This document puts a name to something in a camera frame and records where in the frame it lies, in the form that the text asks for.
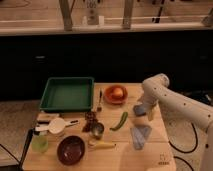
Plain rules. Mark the dark object on floor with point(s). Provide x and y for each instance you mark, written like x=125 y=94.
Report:
x=201 y=97

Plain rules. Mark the green plastic cup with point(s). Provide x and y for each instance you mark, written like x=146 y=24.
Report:
x=39 y=143

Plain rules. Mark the dark red grape bunch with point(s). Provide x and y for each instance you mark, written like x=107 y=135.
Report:
x=90 y=118

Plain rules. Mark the green chili pepper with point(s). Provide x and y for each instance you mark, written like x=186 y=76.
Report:
x=121 y=122

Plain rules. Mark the blue folded cloth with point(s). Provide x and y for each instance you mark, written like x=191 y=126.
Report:
x=140 y=134

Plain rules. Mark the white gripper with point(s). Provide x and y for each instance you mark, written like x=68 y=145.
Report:
x=148 y=103

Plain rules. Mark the green plastic tray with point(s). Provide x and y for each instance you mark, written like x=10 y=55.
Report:
x=68 y=94

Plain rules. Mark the metal fork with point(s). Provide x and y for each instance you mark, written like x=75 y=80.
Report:
x=99 y=108

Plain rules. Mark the small metal cup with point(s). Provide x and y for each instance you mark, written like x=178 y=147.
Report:
x=97 y=130

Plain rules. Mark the yellow round fruit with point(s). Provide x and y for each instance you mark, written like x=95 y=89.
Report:
x=117 y=93

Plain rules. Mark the orange bowl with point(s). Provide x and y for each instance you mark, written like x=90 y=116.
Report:
x=108 y=95

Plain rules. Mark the dark purple bowl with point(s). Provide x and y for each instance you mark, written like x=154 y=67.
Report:
x=71 y=150

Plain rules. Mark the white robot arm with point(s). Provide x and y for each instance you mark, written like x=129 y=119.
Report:
x=155 y=89

